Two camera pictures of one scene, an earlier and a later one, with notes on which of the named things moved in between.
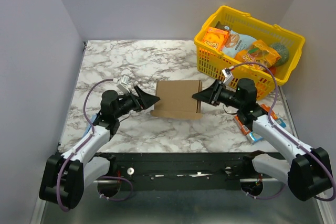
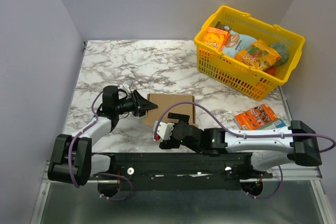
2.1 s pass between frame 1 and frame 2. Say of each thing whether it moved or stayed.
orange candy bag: stayed
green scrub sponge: stayed
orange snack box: stayed
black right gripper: moved
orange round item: stayed
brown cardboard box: moved
